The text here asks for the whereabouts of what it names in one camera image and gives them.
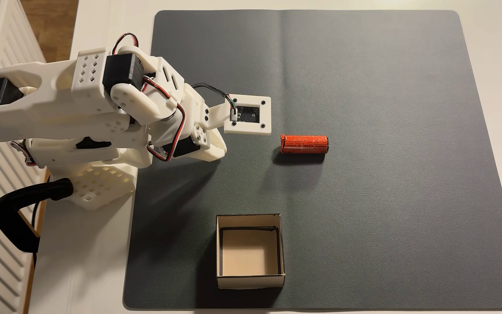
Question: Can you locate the red cylindrical object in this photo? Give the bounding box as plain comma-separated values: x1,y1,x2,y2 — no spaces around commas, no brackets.
280,134,329,154

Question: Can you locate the small open cardboard box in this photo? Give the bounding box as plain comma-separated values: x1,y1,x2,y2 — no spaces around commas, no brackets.
216,213,286,290

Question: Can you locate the grey textured mat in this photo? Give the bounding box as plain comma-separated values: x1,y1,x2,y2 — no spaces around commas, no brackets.
122,10,502,311

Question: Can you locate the black table clamp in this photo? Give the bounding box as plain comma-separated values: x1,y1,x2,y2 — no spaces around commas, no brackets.
0,178,74,254

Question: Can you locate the red black gripper servo cable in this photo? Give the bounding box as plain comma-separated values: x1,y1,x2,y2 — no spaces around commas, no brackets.
141,76,187,162

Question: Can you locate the white square camera mount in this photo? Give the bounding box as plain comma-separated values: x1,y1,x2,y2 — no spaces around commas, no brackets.
203,94,272,136

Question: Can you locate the black camera cable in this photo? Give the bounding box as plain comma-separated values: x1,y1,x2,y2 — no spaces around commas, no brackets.
191,83,238,115

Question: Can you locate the red black elbow servo cable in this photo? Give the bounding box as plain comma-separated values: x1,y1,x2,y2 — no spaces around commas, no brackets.
112,33,139,56

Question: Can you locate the base connector wire bundle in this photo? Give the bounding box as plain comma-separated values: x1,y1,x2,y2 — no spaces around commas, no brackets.
10,140,37,167

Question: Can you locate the thin black hanging cable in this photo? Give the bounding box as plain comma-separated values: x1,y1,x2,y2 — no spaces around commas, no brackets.
30,172,51,267

